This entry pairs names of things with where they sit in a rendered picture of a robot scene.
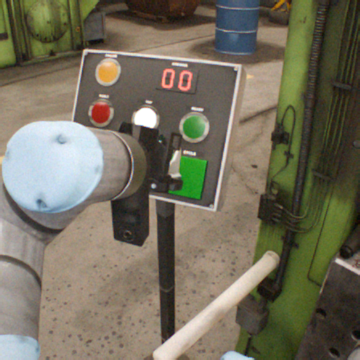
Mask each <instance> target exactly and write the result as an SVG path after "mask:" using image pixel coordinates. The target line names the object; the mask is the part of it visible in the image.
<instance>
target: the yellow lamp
mask: <svg viewBox="0 0 360 360"><path fill-rule="evenodd" d="M98 76H99V78H100V80H101V81H103V82H105V83H108V82H111V81H113V80H115V79H116V77H117V66H116V64H115V63H113V62H105V63H103V64H101V65H100V67H99V70H98Z"/></svg>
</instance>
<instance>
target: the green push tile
mask: <svg viewBox="0 0 360 360"><path fill-rule="evenodd" d="M207 165H208V161H205V160H201V159H199V158H195V157H186V156H181V159H180V166H179V173H180V175H181V176H182V179H181V180H183V184H182V190H177V191H170V190H169V192H168V194H176V195H180V196H184V197H187V198H196V199H201V197H202V194H203V189H204V183H205V179H206V174H207Z"/></svg>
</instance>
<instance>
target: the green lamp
mask: <svg viewBox="0 0 360 360"><path fill-rule="evenodd" d="M182 130H183V132H184V134H185V135H186V136H187V137H189V138H191V139H196V138H199V137H201V136H202V135H203V133H205V130H206V123H204V121H203V119H202V118H201V117H198V116H191V117H187V118H186V119H185V120H184V122H183V125H182Z"/></svg>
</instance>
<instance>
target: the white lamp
mask: <svg viewBox="0 0 360 360"><path fill-rule="evenodd" d="M155 121H156V117H155V115H154V113H153V110H151V109H150V108H143V109H142V110H140V111H139V112H138V113H137V114H136V116H135V123H136V124H139V125H146V126H149V127H152V128H153V126H154V124H155Z"/></svg>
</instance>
